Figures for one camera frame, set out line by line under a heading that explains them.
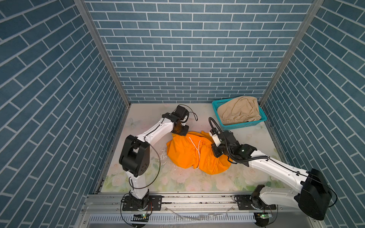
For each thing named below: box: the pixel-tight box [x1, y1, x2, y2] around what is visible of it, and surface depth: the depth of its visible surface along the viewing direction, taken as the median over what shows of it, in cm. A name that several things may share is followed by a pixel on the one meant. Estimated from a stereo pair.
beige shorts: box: [217, 95, 262, 126], surface depth 110 cm
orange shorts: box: [165, 131, 233, 175], surface depth 86 cm
